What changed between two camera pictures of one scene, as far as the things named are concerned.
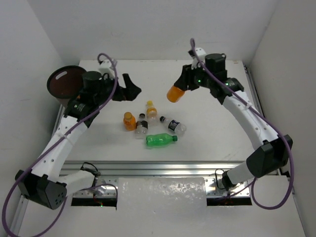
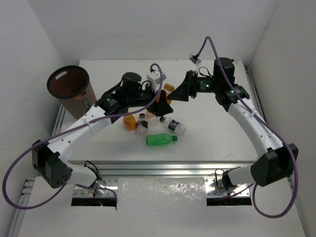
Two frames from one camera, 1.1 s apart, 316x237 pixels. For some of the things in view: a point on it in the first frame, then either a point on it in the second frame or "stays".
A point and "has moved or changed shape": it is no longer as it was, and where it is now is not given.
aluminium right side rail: [256, 99] stays
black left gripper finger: [132, 90] -> [164, 109]
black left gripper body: [121, 91] -> [156, 100]
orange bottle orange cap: [175, 94] has moved or changed shape
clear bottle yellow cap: [151, 114] stays
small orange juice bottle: [129, 121] stays
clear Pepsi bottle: [174, 126] stays
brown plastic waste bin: [65, 83] stays
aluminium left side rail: [23, 200] stays
